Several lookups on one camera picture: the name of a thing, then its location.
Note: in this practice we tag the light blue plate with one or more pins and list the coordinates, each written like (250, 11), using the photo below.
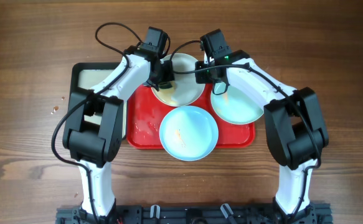
(188, 133)

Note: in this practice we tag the red serving tray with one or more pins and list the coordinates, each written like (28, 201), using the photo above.
(145, 113)

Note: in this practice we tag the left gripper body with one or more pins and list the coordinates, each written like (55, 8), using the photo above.
(163, 75)

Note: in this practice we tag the pale green plate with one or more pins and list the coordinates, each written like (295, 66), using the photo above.
(233, 106)

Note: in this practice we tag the green yellow sponge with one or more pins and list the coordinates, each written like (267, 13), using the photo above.
(166, 86)

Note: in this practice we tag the white plate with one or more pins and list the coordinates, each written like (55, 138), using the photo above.
(186, 90)

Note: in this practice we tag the black water tray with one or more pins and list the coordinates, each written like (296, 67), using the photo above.
(88, 74)

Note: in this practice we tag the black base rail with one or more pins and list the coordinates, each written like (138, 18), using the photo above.
(251, 213)

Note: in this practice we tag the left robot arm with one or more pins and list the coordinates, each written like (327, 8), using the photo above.
(93, 147)

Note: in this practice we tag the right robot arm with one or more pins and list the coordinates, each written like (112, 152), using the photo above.
(296, 132)

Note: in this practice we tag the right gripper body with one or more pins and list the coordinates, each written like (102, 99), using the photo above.
(203, 76)

